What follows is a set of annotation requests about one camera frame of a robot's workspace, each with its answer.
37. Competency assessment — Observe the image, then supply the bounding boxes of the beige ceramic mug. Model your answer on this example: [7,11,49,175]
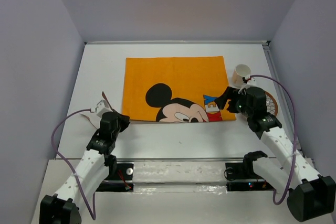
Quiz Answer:
[232,64,251,87]

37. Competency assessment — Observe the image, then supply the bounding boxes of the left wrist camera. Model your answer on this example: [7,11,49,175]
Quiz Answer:
[90,99,112,118]

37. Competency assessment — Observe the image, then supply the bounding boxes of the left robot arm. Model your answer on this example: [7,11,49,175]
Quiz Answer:
[39,111,132,223]

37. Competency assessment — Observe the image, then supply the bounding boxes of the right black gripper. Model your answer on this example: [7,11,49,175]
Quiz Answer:
[213,87,253,118]

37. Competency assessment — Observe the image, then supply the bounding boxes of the floral patterned plate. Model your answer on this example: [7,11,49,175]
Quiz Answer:
[265,91,279,116]

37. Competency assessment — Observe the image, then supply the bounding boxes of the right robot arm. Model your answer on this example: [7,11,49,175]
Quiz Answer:
[215,87,335,222]

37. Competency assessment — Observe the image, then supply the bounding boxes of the orange Mickey Mouse placemat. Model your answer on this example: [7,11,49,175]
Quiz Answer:
[122,56,236,123]

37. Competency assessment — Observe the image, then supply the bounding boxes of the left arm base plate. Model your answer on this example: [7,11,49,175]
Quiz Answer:
[96,163,134,193]

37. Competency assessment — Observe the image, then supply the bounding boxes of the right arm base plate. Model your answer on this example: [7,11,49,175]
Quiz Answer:
[223,163,274,192]

